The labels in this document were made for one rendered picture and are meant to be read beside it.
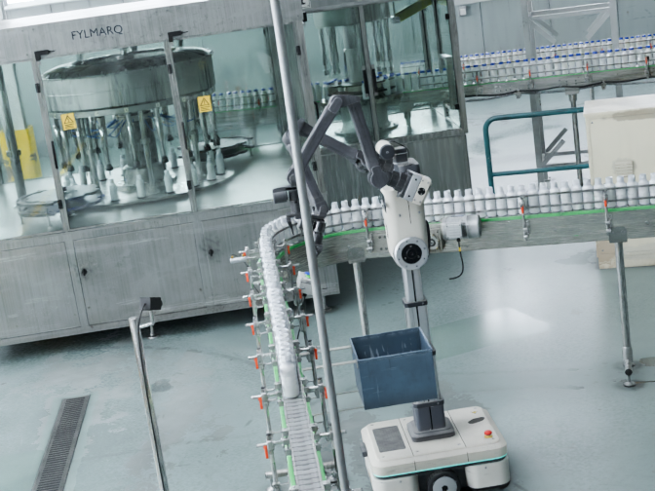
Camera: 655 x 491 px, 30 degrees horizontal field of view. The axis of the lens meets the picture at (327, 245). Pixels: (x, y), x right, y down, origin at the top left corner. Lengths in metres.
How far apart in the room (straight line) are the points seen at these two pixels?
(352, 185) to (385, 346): 5.45
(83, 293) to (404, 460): 3.77
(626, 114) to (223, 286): 3.15
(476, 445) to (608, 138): 3.82
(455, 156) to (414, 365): 5.87
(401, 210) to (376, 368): 0.86
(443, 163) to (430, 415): 5.13
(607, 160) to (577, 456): 3.40
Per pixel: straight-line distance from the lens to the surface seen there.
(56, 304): 8.97
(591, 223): 6.92
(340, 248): 7.07
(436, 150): 10.76
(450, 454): 5.81
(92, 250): 8.84
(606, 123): 9.10
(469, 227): 6.84
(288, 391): 4.57
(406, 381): 5.09
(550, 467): 6.17
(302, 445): 4.15
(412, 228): 5.60
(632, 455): 6.25
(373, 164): 5.37
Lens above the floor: 2.61
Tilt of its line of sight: 14 degrees down
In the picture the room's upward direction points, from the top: 8 degrees counter-clockwise
